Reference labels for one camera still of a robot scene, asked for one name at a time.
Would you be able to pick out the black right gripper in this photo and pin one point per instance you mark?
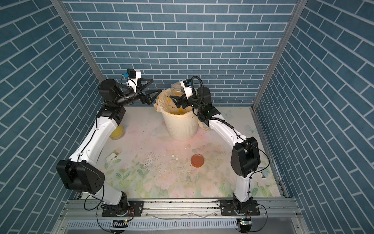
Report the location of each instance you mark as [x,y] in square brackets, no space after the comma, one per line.
[185,101]

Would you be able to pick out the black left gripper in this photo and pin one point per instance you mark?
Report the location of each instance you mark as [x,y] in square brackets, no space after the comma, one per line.
[145,100]

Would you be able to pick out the red-brown jar lid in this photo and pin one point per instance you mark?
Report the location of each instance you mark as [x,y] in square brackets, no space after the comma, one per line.
[197,160]

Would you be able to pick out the glass jar with tea leaves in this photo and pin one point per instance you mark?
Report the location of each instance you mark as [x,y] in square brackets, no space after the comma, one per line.
[177,89]

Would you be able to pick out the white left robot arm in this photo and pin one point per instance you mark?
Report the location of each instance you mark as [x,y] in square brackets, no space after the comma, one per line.
[79,172]

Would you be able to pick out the banana print trash bag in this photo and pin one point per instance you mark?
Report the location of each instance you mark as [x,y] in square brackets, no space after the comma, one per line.
[175,117]

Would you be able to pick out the cream trash bin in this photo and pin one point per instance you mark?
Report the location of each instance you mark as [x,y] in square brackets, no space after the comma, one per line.
[183,134]

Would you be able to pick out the yellow pen cup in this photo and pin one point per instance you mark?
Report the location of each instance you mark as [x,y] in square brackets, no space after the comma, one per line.
[117,133]

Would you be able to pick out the small white tag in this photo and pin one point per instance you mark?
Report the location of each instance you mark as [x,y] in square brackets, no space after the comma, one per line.
[112,157]

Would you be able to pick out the white slotted cable duct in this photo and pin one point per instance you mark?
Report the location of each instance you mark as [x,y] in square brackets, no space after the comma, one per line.
[155,224]

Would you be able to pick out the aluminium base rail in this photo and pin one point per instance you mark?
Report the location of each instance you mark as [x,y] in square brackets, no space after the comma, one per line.
[269,216]

